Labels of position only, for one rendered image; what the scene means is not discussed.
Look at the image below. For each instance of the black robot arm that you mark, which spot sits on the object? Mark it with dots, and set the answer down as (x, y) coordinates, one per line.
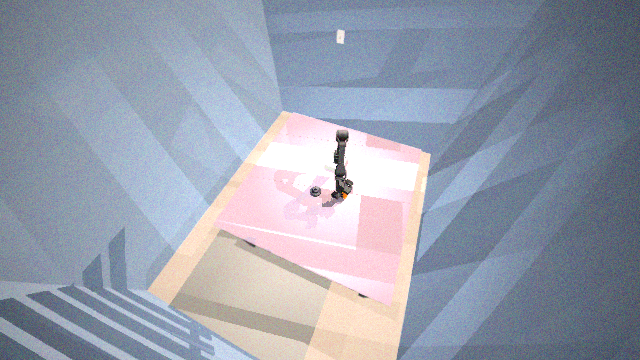
(339, 156)

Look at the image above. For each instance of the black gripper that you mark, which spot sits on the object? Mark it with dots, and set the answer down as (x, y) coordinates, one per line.
(336, 195)

